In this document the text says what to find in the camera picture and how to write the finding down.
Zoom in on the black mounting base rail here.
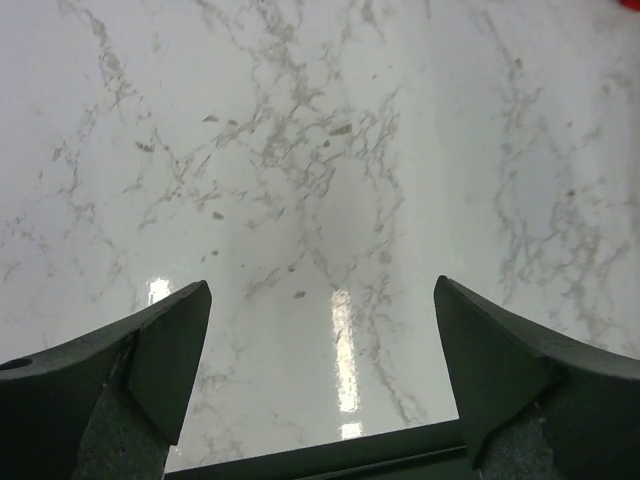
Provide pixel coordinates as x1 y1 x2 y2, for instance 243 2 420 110
165 420 481 479

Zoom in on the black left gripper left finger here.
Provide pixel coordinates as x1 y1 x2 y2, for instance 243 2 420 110
1 281 211 479

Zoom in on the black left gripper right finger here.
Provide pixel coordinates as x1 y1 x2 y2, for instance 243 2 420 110
434 276 639 479

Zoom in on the folded red t shirt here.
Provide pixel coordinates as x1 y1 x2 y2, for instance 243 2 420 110
619 0 640 11

